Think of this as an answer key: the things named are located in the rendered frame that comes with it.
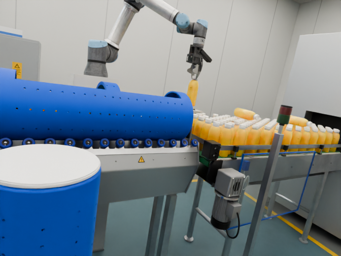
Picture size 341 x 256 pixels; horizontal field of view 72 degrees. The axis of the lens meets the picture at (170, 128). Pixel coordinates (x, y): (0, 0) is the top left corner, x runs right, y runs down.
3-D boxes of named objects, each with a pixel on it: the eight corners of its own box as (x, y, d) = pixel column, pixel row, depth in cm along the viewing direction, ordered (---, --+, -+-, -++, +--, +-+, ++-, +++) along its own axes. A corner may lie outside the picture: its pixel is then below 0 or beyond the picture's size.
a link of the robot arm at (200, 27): (196, 21, 153) (209, 22, 151) (193, 38, 155) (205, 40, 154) (195, 17, 145) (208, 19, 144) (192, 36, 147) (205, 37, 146)
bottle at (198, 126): (188, 145, 152) (194, 117, 149) (194, 144, 158) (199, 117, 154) (198, 148, 149) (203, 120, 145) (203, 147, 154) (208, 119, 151)
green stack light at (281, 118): (273, 121, 132) (275, 113, 131) (280, 122, 135) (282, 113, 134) (283, 124, 126) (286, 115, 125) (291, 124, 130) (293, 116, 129)
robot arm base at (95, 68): (84, 74, 158) (85, 59, 156) (107, 77, 162) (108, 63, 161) (82, 74, 144) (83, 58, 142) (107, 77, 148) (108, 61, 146)
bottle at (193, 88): (187, 104, 165) (192, 77, 161) (196, 106, 162) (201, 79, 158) (182, 104, 159) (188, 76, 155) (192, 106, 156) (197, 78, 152)
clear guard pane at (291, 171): (226, 228, 145) (243, 155, 135) (297, 209, 186) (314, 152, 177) (226, 229, 144) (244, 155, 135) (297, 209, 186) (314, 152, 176)
